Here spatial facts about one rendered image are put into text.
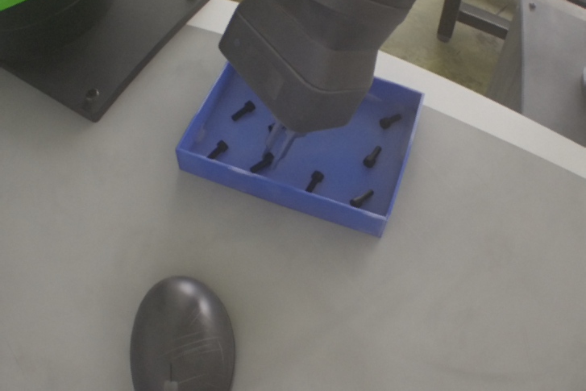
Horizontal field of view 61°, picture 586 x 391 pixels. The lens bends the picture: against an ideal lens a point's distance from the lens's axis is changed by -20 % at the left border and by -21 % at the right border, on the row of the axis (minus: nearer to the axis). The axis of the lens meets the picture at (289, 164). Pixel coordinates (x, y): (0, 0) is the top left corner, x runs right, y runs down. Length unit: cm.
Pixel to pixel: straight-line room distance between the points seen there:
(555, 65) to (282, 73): 38
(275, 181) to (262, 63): 8
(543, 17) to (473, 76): 111
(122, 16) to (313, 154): 19
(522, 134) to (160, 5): 30
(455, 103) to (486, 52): 143
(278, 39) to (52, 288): 20
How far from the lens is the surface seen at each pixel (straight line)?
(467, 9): 173
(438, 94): 42
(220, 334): 30
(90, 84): 42
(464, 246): 36
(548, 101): 56
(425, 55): 175
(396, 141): 39
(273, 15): 29
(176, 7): 46
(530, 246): 38
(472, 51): 183
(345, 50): 27
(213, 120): 39
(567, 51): 63
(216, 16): 46
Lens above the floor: 123
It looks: 57 degrees down
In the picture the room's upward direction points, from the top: 3 degrees clockwise
